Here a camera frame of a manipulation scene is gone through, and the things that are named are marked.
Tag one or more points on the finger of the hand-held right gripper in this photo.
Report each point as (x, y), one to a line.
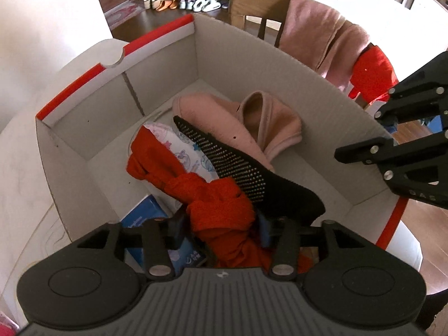
(395, 161)
(420, 91)

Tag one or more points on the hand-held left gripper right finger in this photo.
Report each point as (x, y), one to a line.
(264, 234)

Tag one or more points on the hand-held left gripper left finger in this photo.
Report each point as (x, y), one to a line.
(178, 229)

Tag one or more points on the blue printed packet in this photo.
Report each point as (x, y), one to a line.
(143, 213)

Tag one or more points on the red cloth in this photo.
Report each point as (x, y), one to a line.
(217, 210)

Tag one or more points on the black grip sock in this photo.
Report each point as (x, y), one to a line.
(245, 171)

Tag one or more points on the printed face mask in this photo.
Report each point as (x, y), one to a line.
(190, 157)

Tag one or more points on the white cardboard box red trim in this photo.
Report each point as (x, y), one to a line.
(245, 63)

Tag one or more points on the red garment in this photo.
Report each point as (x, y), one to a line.
(372, 73)

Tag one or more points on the pink garment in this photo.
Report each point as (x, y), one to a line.
(315, 31)

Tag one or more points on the wooden chair with garments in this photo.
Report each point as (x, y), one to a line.
(259, 10)

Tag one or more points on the patterned door rug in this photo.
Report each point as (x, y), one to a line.
(120, 14)

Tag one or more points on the row of shoes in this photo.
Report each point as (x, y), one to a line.
(185, 3)

